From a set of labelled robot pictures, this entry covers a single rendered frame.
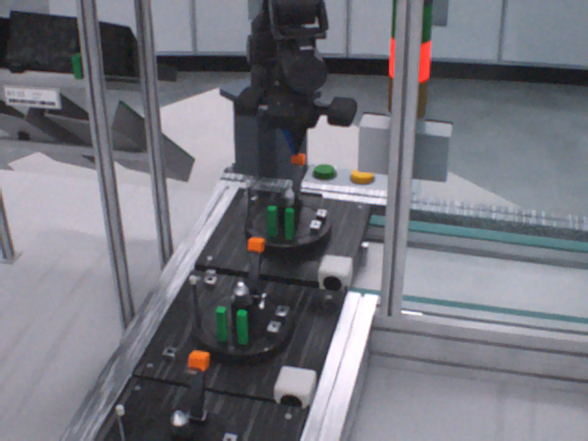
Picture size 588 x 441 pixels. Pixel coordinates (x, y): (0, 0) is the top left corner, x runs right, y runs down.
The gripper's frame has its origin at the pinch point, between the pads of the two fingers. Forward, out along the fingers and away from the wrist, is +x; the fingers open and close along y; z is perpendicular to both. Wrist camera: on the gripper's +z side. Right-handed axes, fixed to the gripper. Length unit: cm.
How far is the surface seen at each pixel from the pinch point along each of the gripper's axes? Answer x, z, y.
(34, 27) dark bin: -24.2, 20.5, -32.1
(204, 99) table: 27, -63, -39
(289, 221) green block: 8.7, 11.4, 1.8
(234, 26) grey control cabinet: 91, -275, -100
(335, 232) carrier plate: 14.1, 5.1, 7.9
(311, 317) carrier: 13.6, 26.9, 8.9
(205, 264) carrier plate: 14.0, 18.2, -9.8
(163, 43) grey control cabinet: 101, -268, -138
